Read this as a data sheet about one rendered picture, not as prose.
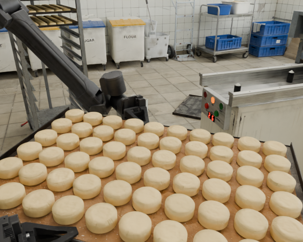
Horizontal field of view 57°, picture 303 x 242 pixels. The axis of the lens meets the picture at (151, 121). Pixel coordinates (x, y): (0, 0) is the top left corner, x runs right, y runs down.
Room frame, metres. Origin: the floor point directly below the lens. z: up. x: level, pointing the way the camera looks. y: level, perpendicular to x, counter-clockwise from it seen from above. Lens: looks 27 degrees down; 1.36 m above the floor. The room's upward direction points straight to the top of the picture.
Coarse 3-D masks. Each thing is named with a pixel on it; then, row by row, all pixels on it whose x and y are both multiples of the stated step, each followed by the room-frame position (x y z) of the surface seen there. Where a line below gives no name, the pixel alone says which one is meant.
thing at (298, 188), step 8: (64, 112) 0.72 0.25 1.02; (40, 128) 0.61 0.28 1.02; (48, 128) 0.63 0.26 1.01; (32, 136) 0.58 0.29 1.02; (16, 144) 0.53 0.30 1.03; (8, 152) 0.51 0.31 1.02; (16, 152) 0.52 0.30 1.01; (288, 152) 0.55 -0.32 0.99; (296, 160) 0.50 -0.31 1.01; (296, 168) 0.48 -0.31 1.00; (296, 176) 0.46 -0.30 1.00; (296, 184) 0.43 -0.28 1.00; (296, 192) 0.41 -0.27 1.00; (72, 240) 0.29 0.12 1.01
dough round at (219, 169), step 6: (210, 162) 0.47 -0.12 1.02; (216, 162) 0.47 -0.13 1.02; (222, 162) 0.47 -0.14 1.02; (210, 168) 0.45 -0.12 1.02; (216, 168) 0.45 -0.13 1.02; (222, 168) 0.45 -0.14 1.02; (228, 168) 0.45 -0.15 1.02; (210, 174) 0.44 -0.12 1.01; (216, 174) 0.43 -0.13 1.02; (222, 174) 0.43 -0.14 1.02; (228, 174) 0.44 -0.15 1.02; (228, 180) 0.44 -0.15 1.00
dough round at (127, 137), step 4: (116, 132) 0.59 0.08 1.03; (120, 132) 0.59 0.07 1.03; (124, 132) 0.59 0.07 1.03; (128, 132) 0.59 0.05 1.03; (132, 132) 0.59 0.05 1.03; (116, 136) 0.57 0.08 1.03; (120, 136) 0.57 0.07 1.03; (124, 136) 0.57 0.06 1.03; (128, 136) 0.57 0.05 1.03; (132, 136) 0.57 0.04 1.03; (116, 140) 0.57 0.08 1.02; (120, 140) 0.56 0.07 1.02; (124, 140) 0.56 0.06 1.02; (128, 140) 0.56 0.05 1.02; (132, 140) 0.57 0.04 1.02; (124, 144) 0.56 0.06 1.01; (128, 144) 0.56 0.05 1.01
